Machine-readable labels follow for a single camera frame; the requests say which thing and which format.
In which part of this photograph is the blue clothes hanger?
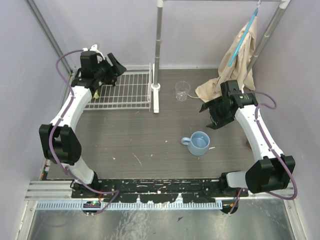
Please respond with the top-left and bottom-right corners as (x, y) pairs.
(227, 7), (259, 67)

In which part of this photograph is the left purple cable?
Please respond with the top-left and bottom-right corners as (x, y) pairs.
(48, 49), (120, 216)

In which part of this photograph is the beige cloth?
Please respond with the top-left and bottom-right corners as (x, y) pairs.
(195, 17), (258, 103)

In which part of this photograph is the yellow mug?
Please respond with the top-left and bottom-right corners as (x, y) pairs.
(93, 91), (99, 99)

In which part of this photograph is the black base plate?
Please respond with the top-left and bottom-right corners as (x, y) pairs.
(71, 177), (250, 204)

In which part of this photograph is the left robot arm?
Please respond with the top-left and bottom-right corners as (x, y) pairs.
(39, 44), (127, 198)

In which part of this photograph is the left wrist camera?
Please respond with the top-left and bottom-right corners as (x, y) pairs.
(82, 43), (106, 63)

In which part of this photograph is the white wire dish rack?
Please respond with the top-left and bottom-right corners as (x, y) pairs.
(84, 63), (154, 111)

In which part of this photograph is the clear plastic cup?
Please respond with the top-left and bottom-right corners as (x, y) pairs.
(175, 81), (191, 102)

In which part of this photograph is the metal clothes rack frame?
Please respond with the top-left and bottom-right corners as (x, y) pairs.
(150, 0), (291, 114)

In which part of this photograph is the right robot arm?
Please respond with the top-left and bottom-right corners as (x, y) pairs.
(200, 80), (297, 197)

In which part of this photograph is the blue cable duct strip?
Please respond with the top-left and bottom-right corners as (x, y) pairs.
(35, 200), (223, 212)

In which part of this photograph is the blue mug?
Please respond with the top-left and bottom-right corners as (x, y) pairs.
(180, 131), (210, 157)

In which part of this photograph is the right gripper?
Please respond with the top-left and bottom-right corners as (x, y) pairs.
(200, 96), (235, 131)

